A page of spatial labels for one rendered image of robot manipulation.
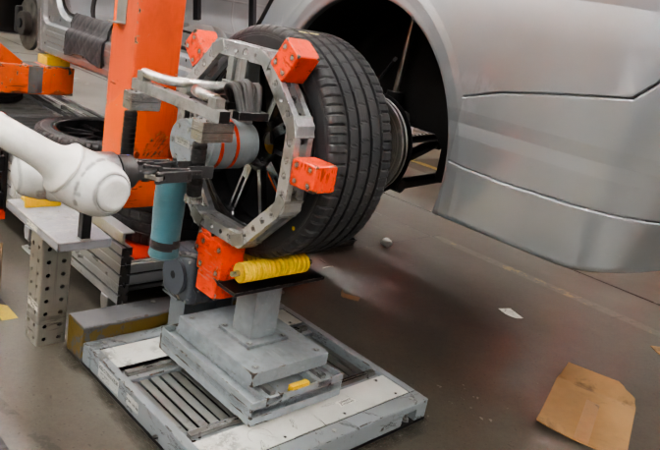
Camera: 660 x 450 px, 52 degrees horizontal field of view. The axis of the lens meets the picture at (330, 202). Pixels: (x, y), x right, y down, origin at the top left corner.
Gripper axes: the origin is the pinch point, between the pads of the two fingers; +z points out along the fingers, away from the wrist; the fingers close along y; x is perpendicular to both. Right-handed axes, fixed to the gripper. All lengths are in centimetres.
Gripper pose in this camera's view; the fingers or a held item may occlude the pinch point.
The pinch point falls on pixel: (194, 169)
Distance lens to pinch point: 165.4
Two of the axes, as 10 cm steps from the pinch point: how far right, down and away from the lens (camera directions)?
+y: 6.7, 3.2, -6.7
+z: 7.2, -0.6, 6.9
